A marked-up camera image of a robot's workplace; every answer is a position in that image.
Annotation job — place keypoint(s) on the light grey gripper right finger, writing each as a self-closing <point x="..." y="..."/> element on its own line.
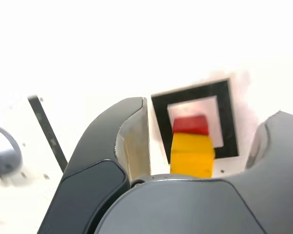
<point x="185" y="209"/>

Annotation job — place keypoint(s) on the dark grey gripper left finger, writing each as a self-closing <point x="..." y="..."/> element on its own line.
<point x="92" y="151"/>

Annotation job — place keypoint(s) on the yellow cube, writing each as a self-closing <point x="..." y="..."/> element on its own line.
<point x="191" y="158"/>

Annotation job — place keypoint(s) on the red cube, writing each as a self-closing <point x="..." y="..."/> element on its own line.
<point x="190" y="125"/>

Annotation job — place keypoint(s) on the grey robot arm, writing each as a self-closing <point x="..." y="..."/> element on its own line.
<point x="2" y="148"/>

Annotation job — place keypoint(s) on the black tape square outline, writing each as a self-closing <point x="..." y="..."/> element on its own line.
<point x="225" y="122"/>

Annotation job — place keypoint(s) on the black tape strip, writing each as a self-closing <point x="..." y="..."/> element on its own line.
<point x="47" y="131"/>

